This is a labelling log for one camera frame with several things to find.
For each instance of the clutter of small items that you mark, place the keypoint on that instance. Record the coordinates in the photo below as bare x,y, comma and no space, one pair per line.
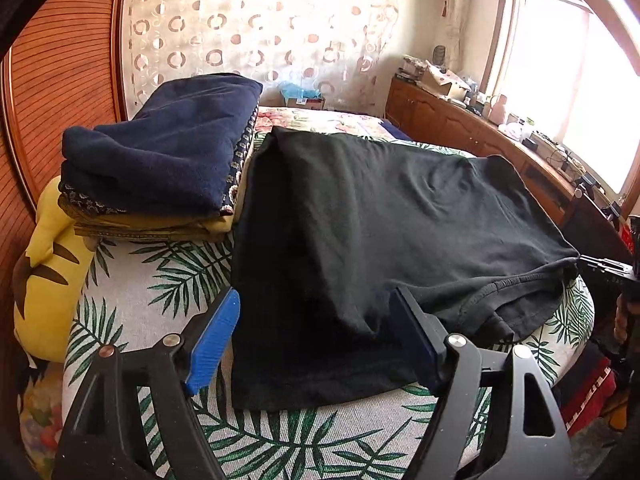
540,135

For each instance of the dark blue cloth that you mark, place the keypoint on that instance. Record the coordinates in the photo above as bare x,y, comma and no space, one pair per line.
395,130

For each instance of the cardboard box with blue plastic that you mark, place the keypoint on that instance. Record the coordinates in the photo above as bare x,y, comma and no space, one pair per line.
302,95

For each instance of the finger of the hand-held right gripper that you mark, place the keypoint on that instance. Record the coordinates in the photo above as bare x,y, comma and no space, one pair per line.
597,263

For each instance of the sheer white curtain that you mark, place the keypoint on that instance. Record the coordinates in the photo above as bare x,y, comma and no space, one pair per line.
470,15

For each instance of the black printed t-shirt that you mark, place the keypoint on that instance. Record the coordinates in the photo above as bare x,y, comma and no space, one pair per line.
380,220

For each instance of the pink bottle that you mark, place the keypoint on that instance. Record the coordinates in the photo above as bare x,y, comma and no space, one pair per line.
498,110

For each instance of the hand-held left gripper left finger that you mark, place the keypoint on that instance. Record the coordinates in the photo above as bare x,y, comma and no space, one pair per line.
212,345

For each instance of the circle patterned curtain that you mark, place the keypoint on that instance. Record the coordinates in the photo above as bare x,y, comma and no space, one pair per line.
260,25

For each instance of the yellow plush toy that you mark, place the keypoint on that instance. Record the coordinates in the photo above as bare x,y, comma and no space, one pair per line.
50,270

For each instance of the wooden cabinet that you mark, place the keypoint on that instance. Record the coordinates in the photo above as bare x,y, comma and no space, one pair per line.
475,130

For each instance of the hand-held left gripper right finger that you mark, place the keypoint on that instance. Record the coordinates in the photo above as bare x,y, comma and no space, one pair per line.
417,340

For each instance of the floral bedsheet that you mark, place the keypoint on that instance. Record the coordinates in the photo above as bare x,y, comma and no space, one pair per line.
325,119

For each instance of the patterned navy folded cloth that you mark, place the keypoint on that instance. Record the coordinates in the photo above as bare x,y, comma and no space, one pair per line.
240,160

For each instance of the wooden slatted wardrobe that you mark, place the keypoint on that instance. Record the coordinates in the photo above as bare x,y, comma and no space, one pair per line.
65,60

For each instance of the bright window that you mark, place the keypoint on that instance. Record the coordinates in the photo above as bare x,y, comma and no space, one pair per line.
575,70

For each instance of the mustard yellow folded cloth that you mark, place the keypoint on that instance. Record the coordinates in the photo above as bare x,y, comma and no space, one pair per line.
165,225

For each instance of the person's right hand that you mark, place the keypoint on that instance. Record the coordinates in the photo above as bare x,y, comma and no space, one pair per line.
622,317

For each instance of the navy blue folded blanket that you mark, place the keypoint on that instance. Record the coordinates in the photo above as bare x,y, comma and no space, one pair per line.
170,145

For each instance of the red printed bag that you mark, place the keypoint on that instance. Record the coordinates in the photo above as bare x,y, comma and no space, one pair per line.
590,400

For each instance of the open cardboard box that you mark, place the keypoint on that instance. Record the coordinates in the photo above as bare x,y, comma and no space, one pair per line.
447,82

